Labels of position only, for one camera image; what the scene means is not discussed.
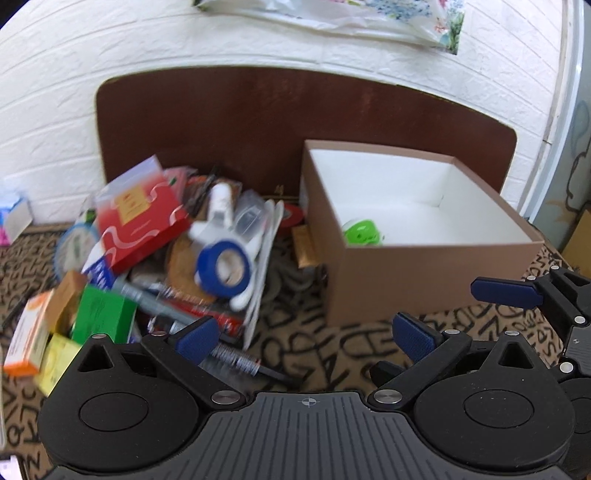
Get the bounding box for orange white medicine box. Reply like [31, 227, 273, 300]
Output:
[3, 290, 53, 377]

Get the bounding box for blue tape roll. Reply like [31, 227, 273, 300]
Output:
[194, 240, 252, 298]

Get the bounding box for floral plastic bag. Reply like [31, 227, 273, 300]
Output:
[193, 0, 465, 55]

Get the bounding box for red puzzle-pattern box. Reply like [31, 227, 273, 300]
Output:
[95, 156, 191, 274]

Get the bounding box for green round toy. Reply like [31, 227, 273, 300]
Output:
[342, 219, 383, 246]

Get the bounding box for green carton box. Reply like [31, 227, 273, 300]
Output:
[70, 285, 137, 345]

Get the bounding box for white plastic figure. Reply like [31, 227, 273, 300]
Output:
[188, 182, 256, 312]

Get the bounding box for blue small box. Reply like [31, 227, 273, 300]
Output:
[82, 256, 115, 290]

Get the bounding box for brown cardboard box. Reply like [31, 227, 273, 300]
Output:
[300, 140, 544, 327]

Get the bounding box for dark brown headboard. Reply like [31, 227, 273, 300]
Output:
[95, 66, 517, 197]

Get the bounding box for red snack packet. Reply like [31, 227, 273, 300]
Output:
[163, 298, 243, 338]

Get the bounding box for grey white marker pen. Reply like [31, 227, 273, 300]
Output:
[111, 278, 197, 326]

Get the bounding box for small brown carton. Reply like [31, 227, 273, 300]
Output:
[44, 271, 87, 336]

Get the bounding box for letter-pattern brown blanket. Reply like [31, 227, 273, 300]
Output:
[1, 224, 563, 479]

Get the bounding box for blue tissue pack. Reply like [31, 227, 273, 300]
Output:
[0, 191, 33, 247]

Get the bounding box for yellow-green medicine box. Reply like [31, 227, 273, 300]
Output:
[34, 334, 81, 397]

